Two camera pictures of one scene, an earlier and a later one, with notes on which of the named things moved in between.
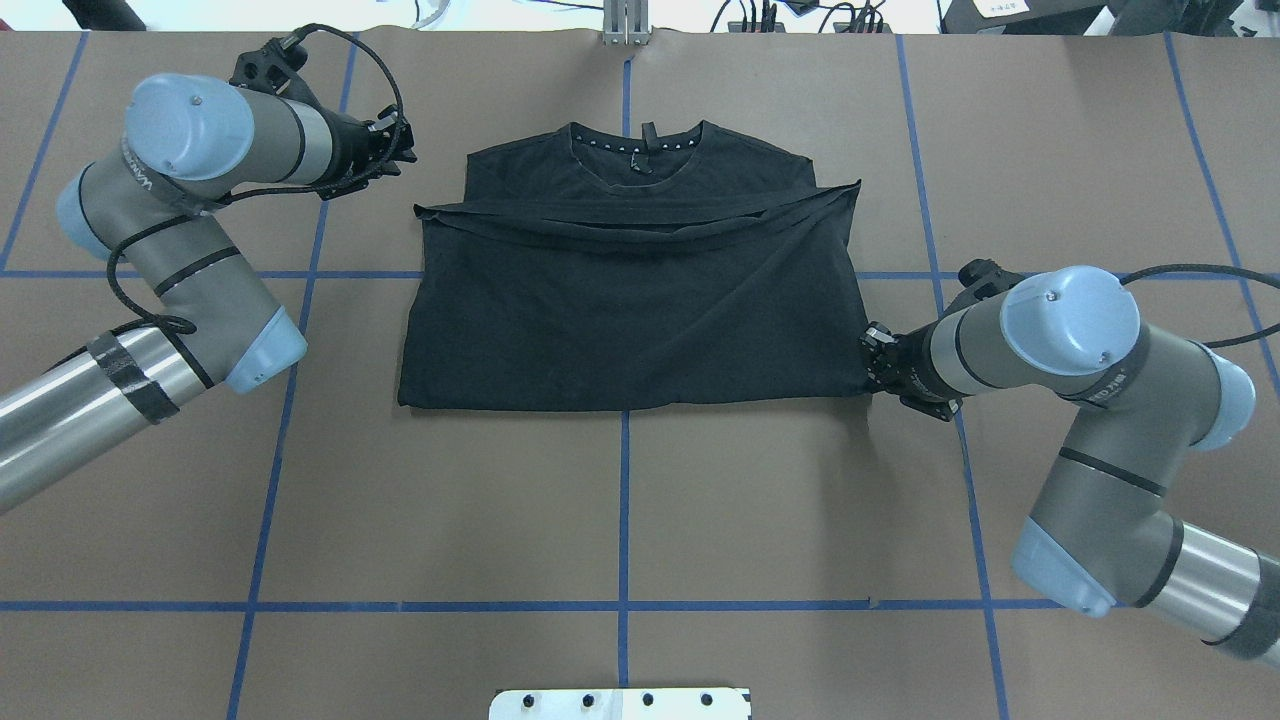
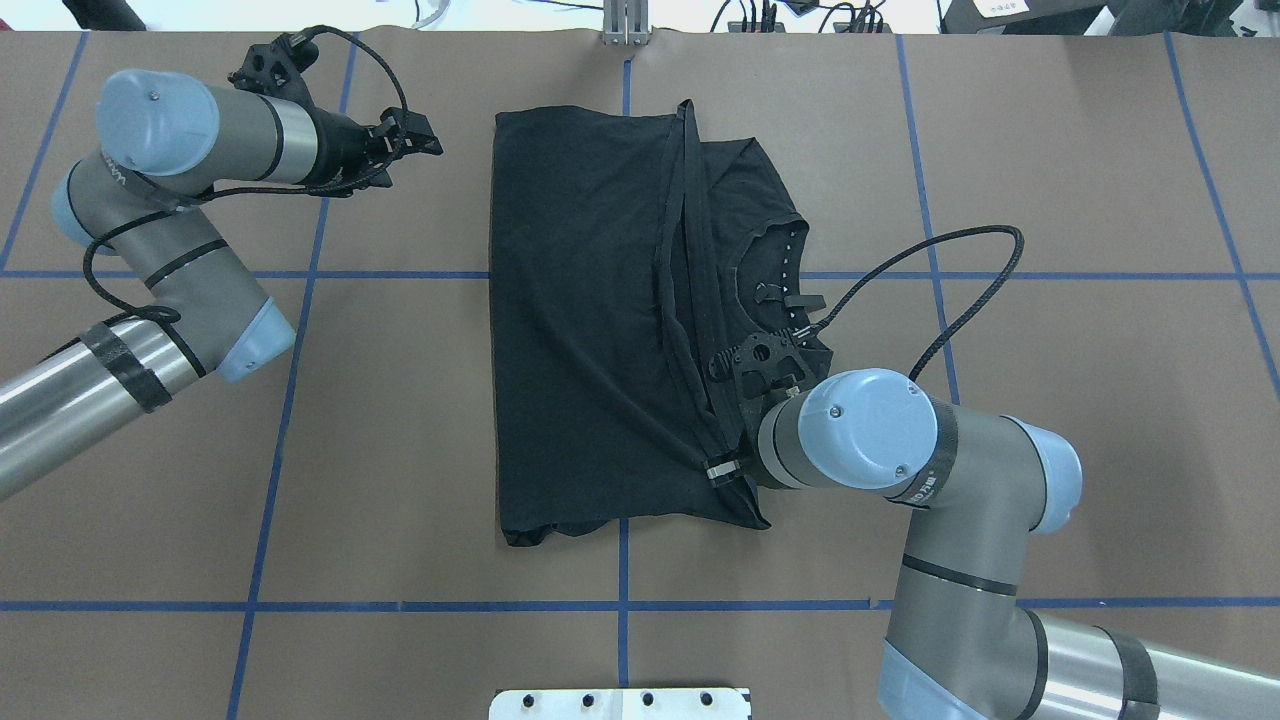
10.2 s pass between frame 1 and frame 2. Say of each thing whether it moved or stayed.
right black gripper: moved
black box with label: stayed
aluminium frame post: stayed
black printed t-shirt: moved
